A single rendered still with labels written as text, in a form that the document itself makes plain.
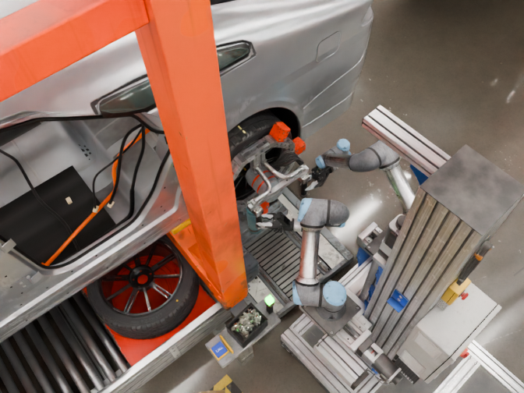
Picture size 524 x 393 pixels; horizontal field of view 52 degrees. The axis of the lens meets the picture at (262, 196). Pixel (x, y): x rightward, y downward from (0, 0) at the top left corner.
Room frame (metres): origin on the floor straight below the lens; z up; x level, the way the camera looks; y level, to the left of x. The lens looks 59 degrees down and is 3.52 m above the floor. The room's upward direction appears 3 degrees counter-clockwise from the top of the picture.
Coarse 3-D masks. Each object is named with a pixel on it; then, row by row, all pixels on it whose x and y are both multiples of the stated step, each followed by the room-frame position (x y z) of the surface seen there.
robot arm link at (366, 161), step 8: (328, 152) 1.78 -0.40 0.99; (360, 152) 1.58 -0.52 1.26; (368, 152) 1.56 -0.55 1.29; (320, 160) 1.73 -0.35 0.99; (328, 160) 1.69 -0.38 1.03; (336, 160) 1.65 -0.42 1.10; (344, 160) 1.61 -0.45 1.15; (352, 160) 1.55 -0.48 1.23; (360, 160) 1.53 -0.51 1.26; (368, 160) 1.52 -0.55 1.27; (376, 160) 1.52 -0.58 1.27; (352, 168) 1.52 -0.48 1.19; (360, 168) 1.50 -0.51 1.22; (368, 168) 1.49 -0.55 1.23; (376, 168) 1.50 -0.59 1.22
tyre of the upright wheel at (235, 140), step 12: (252, 120) 1.89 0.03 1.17; (264, 120) 1.92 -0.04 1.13; (276, 120) 1.95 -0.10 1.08; (228, 132) 1.82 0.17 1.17; (240, 132) 1.81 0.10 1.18; (252, 132) 1.81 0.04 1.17; (264, 132) 1.84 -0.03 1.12; (228, 144) 1.74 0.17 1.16; (240, 144) 1.74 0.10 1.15; (252, 192) 1.78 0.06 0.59
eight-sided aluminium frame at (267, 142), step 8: (264, 136) 1.81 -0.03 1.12; (272, 136) 1.82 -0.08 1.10; (256, 144) 1.76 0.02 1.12; (264, 144) 1.76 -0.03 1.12; (272, 144) 1.77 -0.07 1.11; (280, 144) 1.80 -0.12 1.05; (288, 144) 1.84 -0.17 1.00; (248, 152) 1.72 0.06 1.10; (256, 152) 1.71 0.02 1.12; (232, 160) 1.68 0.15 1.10; (240, 160) 1.66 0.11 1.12; (248, 160) 1.68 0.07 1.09; (232, 168) 1.66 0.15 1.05; (240, 168) 1.64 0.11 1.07; (288, 168) 1.84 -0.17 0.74; (256, 192) 1.76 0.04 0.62; (240, 200) 1.69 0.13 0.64; (248, 200) 1.71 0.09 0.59; (240, 208) 1.62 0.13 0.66
